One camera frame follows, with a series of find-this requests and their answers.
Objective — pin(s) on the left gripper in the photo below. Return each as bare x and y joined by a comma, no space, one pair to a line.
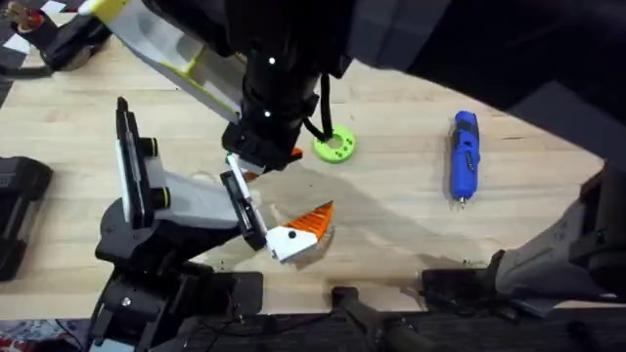
195,205

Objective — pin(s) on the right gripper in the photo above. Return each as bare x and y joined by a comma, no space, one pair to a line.
274,127

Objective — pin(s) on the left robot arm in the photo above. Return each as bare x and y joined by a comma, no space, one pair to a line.
142,303

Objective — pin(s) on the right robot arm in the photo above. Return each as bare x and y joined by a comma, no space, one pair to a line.
489,39

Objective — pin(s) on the blue electric screwdriver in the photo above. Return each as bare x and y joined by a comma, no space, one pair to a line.
464,161

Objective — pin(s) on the green disc with holes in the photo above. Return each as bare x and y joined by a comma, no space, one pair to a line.
342,149

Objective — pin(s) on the left wrist upright plate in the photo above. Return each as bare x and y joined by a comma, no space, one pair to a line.
131,161

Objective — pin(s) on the black tool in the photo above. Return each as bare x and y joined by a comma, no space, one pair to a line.
73,41

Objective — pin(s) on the black case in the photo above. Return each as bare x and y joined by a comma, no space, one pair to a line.
22,210

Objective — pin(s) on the colourful printed sheet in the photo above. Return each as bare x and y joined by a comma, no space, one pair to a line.
34,335

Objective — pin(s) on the black and white chequered mat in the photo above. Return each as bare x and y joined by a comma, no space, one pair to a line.
17,45

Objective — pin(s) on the brown and red object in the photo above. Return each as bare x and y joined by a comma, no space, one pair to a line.
24,17

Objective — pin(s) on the black rail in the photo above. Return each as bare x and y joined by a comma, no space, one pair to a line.
293,337

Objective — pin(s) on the black rail clamp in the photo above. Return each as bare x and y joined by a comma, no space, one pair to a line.
371,318

